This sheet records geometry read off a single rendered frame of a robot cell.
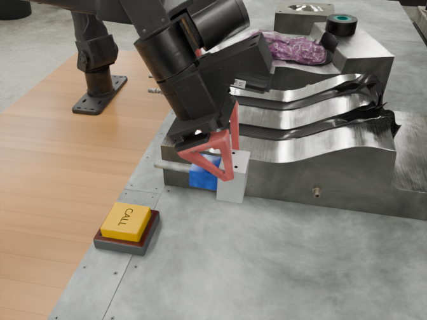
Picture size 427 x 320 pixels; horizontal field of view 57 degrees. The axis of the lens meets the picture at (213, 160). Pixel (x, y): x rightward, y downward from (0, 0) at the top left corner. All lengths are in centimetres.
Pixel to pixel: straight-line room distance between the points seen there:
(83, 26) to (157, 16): 55
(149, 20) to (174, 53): 5
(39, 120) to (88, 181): 28
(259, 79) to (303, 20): 101
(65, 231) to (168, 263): 18
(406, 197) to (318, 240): 16
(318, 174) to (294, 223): 9
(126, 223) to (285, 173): 27
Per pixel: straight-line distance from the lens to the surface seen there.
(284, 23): 145
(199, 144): 46
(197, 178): 53
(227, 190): 53
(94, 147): 86
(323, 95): 81
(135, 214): 63
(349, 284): 61
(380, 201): 70
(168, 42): 44
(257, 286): 58
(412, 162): 76
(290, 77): 97
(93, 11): 41
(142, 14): 41
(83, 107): 99
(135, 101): 101
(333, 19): 115
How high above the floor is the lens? 127
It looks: 37 degrees down
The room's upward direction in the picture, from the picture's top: straight up
